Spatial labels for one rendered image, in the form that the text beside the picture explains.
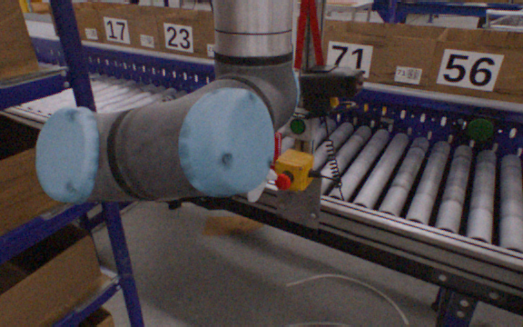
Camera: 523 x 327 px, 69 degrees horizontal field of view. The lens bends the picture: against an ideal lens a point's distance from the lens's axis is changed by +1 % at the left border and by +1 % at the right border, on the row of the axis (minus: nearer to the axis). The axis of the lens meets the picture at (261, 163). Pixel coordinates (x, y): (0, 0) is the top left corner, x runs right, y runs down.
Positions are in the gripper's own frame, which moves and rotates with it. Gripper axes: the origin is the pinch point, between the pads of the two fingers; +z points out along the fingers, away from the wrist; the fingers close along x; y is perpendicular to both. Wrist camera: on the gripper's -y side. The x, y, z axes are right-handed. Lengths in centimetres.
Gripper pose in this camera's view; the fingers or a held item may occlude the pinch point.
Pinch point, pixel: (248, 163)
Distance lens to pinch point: 67.2
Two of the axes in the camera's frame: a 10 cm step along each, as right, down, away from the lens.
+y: -3.1, 9.5, 0.6
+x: 8.5, 3.1, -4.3
